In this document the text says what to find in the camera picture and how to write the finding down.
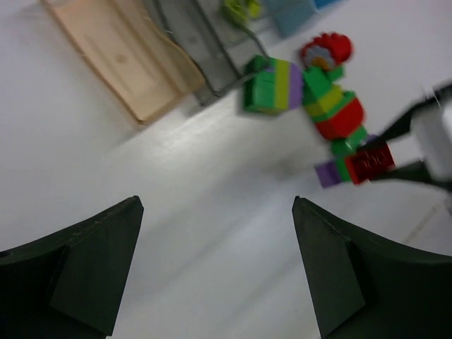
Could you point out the purple lego brick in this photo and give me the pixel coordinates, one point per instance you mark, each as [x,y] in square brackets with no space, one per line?
[328,174]

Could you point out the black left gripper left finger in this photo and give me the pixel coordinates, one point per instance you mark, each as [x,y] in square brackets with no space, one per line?
[70,284]

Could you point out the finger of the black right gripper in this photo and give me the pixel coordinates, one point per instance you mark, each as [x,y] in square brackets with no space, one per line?
[401,125]
[416,172]

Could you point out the grey translucent bin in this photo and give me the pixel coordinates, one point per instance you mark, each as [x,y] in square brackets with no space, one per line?
[226,55]

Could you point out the lime lego brick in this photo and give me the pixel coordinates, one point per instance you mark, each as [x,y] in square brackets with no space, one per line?
[241,12]

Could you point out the green lime purple lego block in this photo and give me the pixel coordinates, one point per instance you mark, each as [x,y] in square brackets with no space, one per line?
[277,86]

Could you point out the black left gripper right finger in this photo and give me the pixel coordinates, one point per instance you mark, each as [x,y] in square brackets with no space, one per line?
[363,285]

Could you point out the clear plastic bin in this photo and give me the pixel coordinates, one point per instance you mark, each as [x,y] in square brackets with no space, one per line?
[232,34]

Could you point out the red green lego stack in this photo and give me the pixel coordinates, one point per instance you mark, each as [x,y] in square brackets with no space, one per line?
[337,113]

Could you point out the red lego brick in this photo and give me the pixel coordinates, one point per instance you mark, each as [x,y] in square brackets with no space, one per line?
[368,164]

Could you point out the orange translucent bin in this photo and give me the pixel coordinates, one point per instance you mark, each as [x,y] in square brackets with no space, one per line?
[146,71]

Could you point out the blue plastic bin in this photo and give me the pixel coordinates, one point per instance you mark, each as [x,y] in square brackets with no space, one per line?
[289,17]

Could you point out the green lego brick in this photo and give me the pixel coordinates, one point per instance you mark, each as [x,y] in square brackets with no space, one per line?
[343,171]

